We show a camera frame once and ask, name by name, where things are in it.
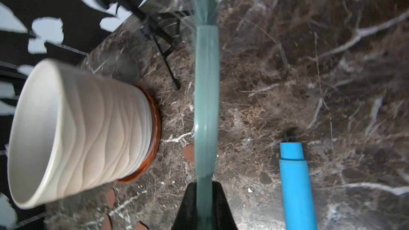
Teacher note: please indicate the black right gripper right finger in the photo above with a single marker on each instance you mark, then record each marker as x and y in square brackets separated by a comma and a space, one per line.
[222, 218]

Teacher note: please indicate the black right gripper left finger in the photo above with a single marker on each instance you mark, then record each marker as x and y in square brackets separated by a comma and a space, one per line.
[186, 218]

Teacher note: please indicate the white wavy ceramic pot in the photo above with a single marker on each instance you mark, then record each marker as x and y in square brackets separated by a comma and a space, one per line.
[73, 131]

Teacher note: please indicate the orange plastic pot saucer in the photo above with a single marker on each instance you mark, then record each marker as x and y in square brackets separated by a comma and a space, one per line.
[153, 140]

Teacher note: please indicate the blue handheld microphone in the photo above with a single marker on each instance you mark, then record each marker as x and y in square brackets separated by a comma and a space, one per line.
[298, 202]

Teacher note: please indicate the black tripod microphone stand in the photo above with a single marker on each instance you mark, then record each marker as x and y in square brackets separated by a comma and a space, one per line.
[150, 28]

